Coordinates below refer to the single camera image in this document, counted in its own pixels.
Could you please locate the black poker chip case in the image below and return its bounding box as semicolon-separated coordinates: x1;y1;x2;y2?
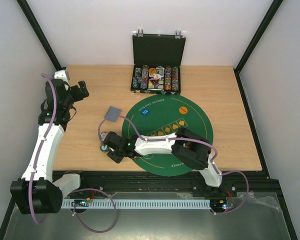
130;28;186;95

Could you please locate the black aluminium frame post left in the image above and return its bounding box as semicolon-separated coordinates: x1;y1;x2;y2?
16;0;65;71

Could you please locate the triangular all in button in case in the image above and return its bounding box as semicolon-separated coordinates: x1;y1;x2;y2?
148;78;160;88

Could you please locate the round green poker mat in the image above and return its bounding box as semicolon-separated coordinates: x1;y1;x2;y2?
126;94;214;177

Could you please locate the orange big blind button in case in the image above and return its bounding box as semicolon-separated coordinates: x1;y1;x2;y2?
148;68;156;75

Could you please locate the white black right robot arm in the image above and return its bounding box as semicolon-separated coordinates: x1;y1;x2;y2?
100;127;226;196

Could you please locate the white dealer button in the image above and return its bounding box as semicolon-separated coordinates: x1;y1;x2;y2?
154;74;163;79

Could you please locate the leftmost chip row in case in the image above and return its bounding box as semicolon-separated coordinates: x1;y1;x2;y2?
132;67;142;89

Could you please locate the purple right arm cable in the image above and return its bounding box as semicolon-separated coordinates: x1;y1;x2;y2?
97;115;250;215

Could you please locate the blue small blind button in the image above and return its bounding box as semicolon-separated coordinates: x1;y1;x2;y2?
141;108;150;116

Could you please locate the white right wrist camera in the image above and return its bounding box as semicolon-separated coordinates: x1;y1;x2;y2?
100;132;108;143

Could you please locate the black aluminium frame post right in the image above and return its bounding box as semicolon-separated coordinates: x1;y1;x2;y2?
233;0;285;72

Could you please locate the black aluminium frame post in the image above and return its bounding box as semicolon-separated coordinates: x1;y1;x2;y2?
233;0;285;72
16;0;65;71

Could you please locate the white slotted cable duct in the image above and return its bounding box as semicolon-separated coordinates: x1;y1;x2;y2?
61;199;211;210

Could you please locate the orange big blind button on mat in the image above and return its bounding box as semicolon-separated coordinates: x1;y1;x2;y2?
178;106;188;115

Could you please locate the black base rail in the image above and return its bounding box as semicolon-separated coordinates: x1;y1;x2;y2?
53;170;283;198

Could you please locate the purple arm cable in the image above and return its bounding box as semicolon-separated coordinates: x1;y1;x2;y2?
29;72;58;226
97;115;250;215

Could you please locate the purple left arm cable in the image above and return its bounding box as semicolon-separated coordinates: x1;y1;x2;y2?
29;72;58;226

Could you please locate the chip row in case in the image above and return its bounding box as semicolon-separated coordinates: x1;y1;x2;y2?
171;66;179;91
164;66;172;91
140;65;149;89
132;67;142;89

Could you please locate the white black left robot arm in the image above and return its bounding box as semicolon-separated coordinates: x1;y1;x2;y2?
10;70;89;215

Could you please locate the teal poker chip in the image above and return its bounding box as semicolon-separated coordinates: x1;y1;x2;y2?
100;144;109;153

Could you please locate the blue patterned card deck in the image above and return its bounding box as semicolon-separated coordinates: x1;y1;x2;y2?
104;106;122;123

